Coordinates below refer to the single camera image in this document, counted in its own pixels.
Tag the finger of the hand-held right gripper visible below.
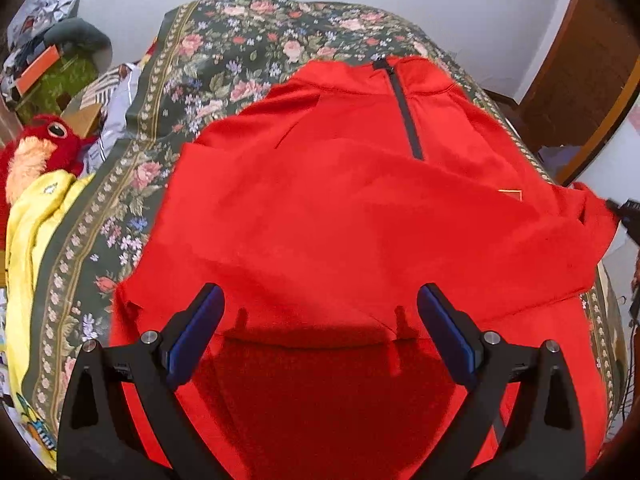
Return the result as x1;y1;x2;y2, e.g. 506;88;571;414
606;199;640;247

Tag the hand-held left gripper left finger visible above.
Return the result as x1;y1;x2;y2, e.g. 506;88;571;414
57;283;232;480

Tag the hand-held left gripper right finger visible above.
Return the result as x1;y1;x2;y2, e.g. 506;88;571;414
417;283;587;480

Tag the red zip-neck sweatshirt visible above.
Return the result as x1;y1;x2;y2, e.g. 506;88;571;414
109;55;621;480

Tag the lavender cloth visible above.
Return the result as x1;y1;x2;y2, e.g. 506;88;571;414
542;145;583;181

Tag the brown wooden wardrobe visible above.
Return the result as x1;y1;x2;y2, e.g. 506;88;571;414
517;0;640;153

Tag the yellow blanket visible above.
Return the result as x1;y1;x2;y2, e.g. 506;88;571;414
5;170;96;471

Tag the cardboard box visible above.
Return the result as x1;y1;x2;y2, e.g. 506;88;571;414
62;102;103;138

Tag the grey plastic bag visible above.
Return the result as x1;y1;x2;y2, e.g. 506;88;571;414
82;62;143;171

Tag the red plush toy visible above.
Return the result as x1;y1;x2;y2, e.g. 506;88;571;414
0;114;98;206

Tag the floral bedspread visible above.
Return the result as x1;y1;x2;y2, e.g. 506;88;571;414
22;0;626;456

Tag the green patterned cloth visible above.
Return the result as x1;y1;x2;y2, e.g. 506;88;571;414
17;55;98;121

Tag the orange box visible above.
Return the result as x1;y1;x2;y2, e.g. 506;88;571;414
15;45;61;97

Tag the grey neck pillow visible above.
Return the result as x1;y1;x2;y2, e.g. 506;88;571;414
44;17;113;68

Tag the white printed bag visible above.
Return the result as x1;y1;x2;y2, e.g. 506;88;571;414
10;0;83;46

